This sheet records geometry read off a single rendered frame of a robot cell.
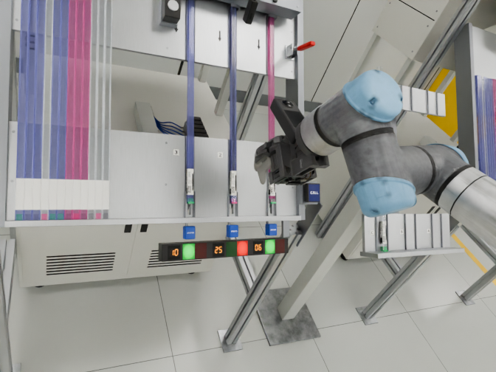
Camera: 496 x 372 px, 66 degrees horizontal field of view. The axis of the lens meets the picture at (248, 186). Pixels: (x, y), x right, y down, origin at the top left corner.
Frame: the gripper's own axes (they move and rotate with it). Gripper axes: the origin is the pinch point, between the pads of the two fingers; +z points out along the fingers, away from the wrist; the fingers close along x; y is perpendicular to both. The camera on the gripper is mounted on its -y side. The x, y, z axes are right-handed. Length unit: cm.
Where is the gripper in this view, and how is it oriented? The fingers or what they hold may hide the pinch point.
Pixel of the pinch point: (260, 164)
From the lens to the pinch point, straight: 81.2
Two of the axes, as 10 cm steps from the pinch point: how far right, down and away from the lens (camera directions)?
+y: 1.2, 9.6, -2.7
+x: 8.9, 0.2, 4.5
